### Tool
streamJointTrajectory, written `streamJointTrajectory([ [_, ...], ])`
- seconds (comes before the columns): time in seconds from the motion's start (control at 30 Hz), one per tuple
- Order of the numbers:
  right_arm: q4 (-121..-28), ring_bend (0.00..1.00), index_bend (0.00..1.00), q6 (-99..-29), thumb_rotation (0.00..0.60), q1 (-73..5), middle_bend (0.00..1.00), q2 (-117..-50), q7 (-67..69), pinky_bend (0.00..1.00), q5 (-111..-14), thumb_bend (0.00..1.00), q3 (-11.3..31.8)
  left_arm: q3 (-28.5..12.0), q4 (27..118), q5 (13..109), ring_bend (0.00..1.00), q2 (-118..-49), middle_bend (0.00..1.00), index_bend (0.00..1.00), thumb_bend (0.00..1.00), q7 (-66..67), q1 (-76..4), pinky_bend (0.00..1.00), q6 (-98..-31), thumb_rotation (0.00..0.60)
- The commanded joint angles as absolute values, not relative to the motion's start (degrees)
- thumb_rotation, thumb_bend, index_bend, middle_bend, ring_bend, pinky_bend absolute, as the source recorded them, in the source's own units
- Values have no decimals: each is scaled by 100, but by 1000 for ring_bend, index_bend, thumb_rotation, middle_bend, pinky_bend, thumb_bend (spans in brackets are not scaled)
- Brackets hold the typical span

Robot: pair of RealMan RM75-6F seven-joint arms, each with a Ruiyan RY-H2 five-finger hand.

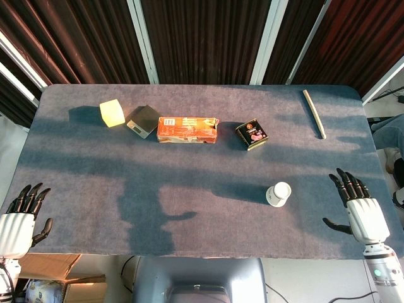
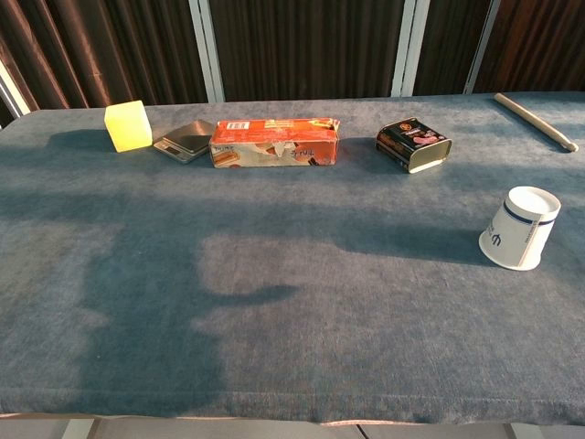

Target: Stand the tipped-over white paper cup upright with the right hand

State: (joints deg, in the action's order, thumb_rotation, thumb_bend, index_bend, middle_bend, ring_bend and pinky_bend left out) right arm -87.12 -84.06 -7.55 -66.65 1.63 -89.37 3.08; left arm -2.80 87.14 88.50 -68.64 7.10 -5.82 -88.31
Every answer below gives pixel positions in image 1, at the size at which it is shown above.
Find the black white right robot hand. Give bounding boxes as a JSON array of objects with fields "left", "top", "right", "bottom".
[{"left": 322, "top": 168, "right": 391, "bottom": 246}]

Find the black rectangular tin can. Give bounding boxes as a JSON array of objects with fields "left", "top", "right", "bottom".
[{"left": 235, "top": 118, "right": 270, "bottom": 152}]

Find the brown cardboard box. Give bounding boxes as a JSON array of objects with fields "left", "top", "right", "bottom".
[{"left": 17, "top": 254, "right": 108, "bottom": 303}]

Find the yellow translucent cube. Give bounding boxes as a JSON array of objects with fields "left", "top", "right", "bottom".
[{"left": 98, "top": 98, "right": 126, "bottom": 128}]

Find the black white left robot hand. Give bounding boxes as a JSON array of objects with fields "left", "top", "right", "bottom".
[{"left": 0, "top": 182, "right": 54, "bottom": 260}]

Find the white paper cup blue logo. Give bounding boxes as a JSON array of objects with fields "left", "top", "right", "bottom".
[{"left": 265, "top": 181, "right": 292, "bottom": 208}]

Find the small silver digital scale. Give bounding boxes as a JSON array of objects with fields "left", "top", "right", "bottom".
[{"left": 126, "top": 105, "right": 160, "bottom": 139}]

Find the dark brown curtain panel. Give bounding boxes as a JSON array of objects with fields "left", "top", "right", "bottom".
[
  {"left": 292, "top": 0, "right": 404, "bottom": 97},
  {"left": 140, "top": 0, "right": 272, "bottom": 85},
  {"left": 261, "top": 0, "right": 326, "bottom": 85},
  {"left": 0, "top": 0, "right": 151, "bottom": 127}
]

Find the white frame post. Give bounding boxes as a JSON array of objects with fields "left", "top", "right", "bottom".
[
  {"left": 126, "top": 0, "right": 159, "bottom": 85},
  {"left": 285, "top": 0, "right": 332, "bottom": 85},
  {"left": 249, "top": 0, "right": 281, "bottom": 85}
]

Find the torn orange carton box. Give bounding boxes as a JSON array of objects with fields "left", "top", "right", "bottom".
[{"left": 156, "top": 116, "right": 221, "bottom": 145}]

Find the printed plastic bag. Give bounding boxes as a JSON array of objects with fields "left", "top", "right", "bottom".
[{"left": 25, "top": 279, "right": 64, "bottom": 303}]

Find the blue jeans leg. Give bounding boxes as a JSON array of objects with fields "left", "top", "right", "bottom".
[{"left": 371, "top": 113, "right": 404, "bottom": 149}]

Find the blue grey table cloth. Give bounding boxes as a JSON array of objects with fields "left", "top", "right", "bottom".
[{"left": 0, "top": 83, "right": 404, "bottom": 260}]

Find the grey robot torso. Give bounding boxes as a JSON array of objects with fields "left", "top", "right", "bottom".
[{"left": 131, "top": 256, "right": 268, "bottom": 303}]

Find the black cable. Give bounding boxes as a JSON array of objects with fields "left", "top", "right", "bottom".
[
  {"left": 264, "top": 282, "right": 379, "bottom": 303},
  {"left": 121, "top": 255, "right": 140, "bottom": 293}
]

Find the white frame bar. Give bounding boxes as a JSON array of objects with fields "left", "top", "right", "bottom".
[
  {"left": 362, "top": 55, "right": 404, "bottom": 107},
  {"left": 0, "top": 30, "right": 49, "bottom": 92},
  {"left": 0, "top": 61, "right": 41, "bottom": 107}
]

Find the long wooden stick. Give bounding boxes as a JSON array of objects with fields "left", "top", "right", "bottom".
[{"left": 302, "top": 89, "right": 327, "bottom": 140}]

